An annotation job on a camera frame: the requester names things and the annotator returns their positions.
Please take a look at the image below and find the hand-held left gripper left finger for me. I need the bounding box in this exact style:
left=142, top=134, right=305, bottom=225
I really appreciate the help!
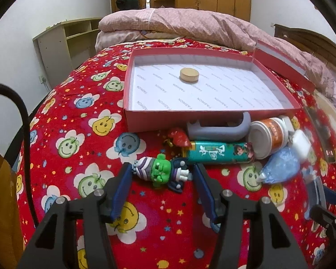
left=17, top=163, right=133, bottom=269

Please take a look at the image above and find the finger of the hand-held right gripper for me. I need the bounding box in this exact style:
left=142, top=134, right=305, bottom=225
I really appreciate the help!
left=304, top=167, right=327, bottom=219
left=323, top=186, right=336, bottom=204

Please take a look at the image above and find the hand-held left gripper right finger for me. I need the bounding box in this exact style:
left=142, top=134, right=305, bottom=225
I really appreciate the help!
left=193, top=163, right=310, bottom=269

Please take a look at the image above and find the green toothpaste box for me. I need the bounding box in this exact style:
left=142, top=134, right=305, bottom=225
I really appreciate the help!
left=181, top=141, right=255, bottom=165

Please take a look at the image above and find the green monster figurine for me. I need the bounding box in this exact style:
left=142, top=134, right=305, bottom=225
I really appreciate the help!
left=132, top=154, right=192, bottom=194

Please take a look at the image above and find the blue plastic bag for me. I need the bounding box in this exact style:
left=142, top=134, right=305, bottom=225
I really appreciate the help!
left=258, top=146, right=301, bottom=185

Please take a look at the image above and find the small red toy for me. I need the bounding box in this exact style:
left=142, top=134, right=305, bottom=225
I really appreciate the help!
left=164, top=127, right=192, bottom=148

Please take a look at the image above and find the white orange-label pill bottle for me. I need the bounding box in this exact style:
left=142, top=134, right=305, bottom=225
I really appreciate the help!
left=248, top=116, right=294, bottom=160

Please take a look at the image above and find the red cardboard box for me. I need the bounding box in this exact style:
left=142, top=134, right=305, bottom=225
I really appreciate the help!
left=123, top=48, right=301, bottom=133

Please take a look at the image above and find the white plastic case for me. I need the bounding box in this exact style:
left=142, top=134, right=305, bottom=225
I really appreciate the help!
left=290, top=129, right=312, bottom=161

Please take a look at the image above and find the red smiley-flower bedsheet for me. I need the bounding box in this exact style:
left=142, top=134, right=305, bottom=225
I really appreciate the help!
left=17, top=38, right=336, bottom=269

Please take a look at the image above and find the yellow wooden cabinet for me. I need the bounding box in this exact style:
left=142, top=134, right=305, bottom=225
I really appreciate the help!
left=0, top=141, right=26, bottom=269

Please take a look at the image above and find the round wooden disc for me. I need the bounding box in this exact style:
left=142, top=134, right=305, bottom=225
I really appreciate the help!
left=180, top=68, right=200, bottom=83

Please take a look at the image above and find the red cardboard box lid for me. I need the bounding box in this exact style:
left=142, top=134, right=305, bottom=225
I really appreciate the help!
left=252, top=40, right=315, bottom=93

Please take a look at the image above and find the dark wooden headboard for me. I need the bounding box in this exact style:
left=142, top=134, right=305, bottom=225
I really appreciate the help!
left=274, top=24, right=336, bottom=82

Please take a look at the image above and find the beige open bookshelf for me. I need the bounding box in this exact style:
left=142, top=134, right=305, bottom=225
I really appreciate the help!
left=33, top=17, right=103, bottom=76

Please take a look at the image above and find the pink quilt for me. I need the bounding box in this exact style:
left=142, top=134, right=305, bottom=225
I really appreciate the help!
left=95, top=8, right=336, bottom=115

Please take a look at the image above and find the black cable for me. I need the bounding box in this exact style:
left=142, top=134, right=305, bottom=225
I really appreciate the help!
left=0, top=82, right=40, bottom=227

